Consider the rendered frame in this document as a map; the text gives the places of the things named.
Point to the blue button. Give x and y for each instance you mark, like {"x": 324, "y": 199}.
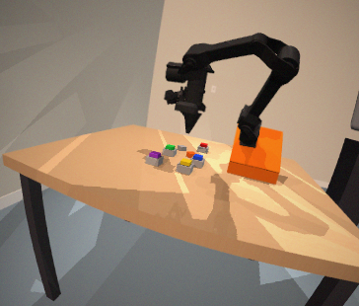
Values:
{"x": 197, "y": 160}

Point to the yellow button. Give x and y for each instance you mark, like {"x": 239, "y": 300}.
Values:
{"x": 185, "y": 166}

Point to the purple button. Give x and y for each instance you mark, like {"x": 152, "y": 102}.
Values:
{"x": 154, "y": 158}

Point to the green button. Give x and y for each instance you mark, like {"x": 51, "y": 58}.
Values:
{"x": 170, "y": 150}

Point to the red button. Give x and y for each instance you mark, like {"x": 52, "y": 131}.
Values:
{"x": 203, "y": 147}

